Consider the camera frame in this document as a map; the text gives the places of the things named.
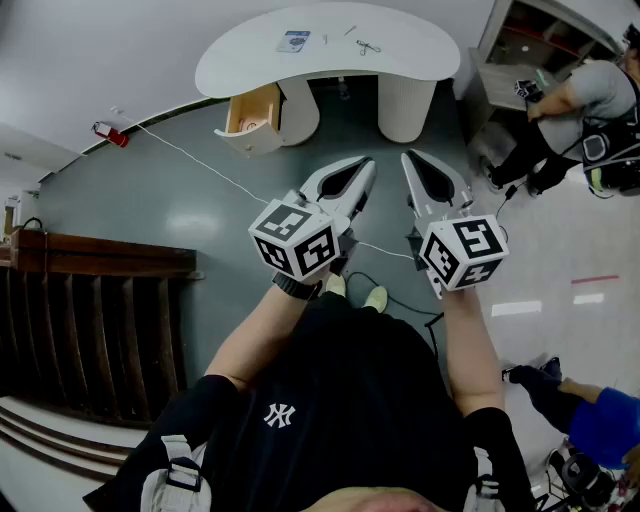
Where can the grey wooden cabinet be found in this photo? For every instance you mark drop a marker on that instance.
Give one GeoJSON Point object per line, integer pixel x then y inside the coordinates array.
{"type": "Point", "coordinates": [505, 85]}

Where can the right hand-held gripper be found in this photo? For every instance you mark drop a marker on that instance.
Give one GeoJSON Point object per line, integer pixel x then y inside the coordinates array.
{"type": "Point", "coordinates": [465, 250]}

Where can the red fire extinguisher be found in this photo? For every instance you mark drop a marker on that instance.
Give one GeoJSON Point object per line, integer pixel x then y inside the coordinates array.
{"type": "Point", "coordinates": [112, 135]}

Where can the person's left shoe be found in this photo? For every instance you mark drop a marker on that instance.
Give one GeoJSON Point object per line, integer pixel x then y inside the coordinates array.
{"type": "Point", "coordinates": [336, 285]}

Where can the person's chin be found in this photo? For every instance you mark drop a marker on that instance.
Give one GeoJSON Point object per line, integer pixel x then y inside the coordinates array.
{"type": "Point", "coordinates": [370, 502]}

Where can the brown wooden stair railing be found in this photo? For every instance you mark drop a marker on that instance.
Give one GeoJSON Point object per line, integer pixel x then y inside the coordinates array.
{"type": "Point", "coordinates": [100, 260]}

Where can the large wooden drawer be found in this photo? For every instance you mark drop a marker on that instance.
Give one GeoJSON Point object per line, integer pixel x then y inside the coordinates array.
{"type": "Point", "coordinates": [250, 145]}

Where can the white kidney-shaped table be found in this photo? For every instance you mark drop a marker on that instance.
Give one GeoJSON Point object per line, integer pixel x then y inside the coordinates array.
{"type": "Point", "coordinates": [400, 45]}

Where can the person's right shoe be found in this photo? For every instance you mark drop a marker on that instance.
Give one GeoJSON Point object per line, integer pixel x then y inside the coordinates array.
{"type": "Point", "coordinates": [376, 299]}

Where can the thin metal pin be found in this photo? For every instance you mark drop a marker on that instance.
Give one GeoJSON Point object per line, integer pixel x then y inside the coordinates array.
{"type": "Point", "coordinates": [350, 30]}

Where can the person's right forearm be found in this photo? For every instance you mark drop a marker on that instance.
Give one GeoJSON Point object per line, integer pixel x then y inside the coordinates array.
{"type": "Point", "coordinates": [470, 350]}

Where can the person's shoe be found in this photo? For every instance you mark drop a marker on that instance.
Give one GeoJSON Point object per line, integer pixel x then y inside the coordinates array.
{"type": "Point", "coordinates": [336, 285]}
{"type": "Point", "coordinates": [376, 299]}

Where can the red floor tape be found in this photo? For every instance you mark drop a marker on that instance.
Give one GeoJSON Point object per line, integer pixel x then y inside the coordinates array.
{"type": "Point", "coordinates": [595, 279]}

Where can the blue product card packet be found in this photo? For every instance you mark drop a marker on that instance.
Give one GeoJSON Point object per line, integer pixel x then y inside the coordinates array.
{"type": "Point", "coordinates": [293, 41]}

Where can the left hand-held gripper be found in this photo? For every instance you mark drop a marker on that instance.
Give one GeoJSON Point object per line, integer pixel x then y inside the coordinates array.
{"type": "Point", "coordinates": [295, 240]}

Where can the dark wrist watch band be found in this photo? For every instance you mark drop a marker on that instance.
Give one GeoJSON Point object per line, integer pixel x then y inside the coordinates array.
{"type": "Point", "coordinates": [295, 289]}

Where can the person's black trousers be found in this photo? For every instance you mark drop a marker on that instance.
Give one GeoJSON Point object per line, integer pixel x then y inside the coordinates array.
{"type": "Point", "coordinates": [345, 306]}

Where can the white stair steps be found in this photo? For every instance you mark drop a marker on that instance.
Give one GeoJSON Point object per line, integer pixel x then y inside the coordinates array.
{"type": "Point", "coordinates": [50, 450]}

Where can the person's black t-shirt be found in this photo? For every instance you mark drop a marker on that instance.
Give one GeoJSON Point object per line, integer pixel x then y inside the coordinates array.
{"type": "Point", "coordinates": [350, 400]}

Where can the black metal eyelash curler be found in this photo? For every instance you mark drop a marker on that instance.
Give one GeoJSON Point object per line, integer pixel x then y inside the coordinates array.
{"type": "Point", "coordinates": [366, 47]}

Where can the person's left forearm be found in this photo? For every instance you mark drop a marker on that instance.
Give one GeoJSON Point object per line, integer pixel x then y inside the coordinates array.
{"type": "Point", "coordinates": [260, 340]}

